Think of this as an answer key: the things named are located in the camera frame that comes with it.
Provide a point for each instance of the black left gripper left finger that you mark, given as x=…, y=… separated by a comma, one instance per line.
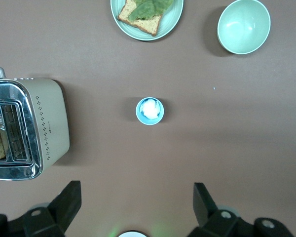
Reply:
x=64, y=205

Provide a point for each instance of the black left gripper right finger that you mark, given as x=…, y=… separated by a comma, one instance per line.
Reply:
x=204, y=207

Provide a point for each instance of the pale green plate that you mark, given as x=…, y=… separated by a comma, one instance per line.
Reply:
x=172, y=22

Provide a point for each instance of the light blue plastic cup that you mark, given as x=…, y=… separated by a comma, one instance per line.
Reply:
x=148, y=119

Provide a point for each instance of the brown table cover cloth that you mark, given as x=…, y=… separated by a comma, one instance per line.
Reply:
x=212, y=148

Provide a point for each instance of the beige and chrome toaster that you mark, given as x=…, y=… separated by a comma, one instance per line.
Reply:
x=51, y=118

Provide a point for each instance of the pale green bowl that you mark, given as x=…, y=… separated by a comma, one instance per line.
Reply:
x=244, y=27

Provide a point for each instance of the green lettuce leaf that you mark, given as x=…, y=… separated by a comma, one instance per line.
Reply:
x=143, y=11

